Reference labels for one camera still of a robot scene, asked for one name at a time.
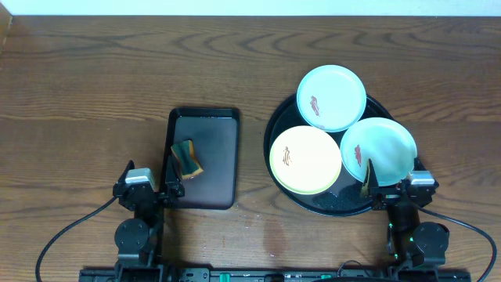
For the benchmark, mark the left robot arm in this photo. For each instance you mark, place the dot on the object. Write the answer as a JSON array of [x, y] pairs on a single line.
[[139, 239]]

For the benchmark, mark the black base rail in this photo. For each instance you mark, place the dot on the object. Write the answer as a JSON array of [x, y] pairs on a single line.
[[171, 274]]

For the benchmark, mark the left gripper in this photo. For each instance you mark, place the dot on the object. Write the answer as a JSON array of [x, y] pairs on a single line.
[[157, 196]]

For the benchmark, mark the light blue plate near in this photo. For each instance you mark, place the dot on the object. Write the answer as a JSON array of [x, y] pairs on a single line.
[[387, 144]]

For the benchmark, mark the light blue plate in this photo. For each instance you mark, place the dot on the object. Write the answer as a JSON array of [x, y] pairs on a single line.
[[331, 97], [387, 144]]

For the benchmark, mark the yellow plate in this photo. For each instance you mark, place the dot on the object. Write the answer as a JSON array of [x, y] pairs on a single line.
[[305, 160]]

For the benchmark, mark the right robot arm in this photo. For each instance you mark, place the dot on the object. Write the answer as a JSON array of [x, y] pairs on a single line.
[[418, 247]]

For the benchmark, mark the green and orange sponge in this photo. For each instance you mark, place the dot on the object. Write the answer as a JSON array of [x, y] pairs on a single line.
[[184, 154]]

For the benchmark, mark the black rectangular water tray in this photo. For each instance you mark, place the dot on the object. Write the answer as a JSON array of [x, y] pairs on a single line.
[[215, 136]]

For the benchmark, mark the light blue plate far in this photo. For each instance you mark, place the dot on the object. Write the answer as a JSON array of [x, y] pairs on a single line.
[[331, 97]]

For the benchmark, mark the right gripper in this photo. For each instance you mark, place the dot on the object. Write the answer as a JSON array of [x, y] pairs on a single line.
[[387, 197]]

